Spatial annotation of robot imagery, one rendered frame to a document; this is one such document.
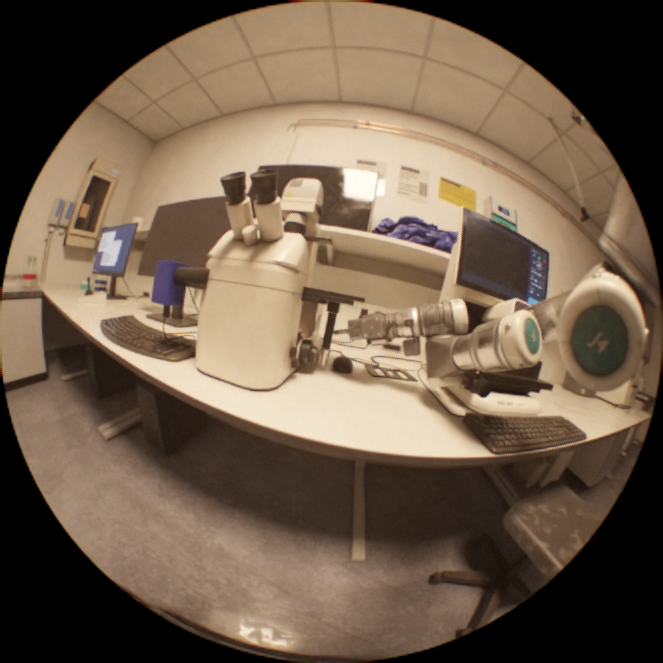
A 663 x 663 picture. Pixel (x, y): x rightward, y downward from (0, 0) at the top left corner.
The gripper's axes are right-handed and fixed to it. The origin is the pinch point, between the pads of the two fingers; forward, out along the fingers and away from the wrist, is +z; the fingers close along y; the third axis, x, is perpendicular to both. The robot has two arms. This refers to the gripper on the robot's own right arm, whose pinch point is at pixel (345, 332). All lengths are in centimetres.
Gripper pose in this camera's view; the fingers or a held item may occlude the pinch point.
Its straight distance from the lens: 55.3
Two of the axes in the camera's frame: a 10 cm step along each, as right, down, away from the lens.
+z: -8.7, 1.2, 4.7
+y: 4.7, -0.1, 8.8
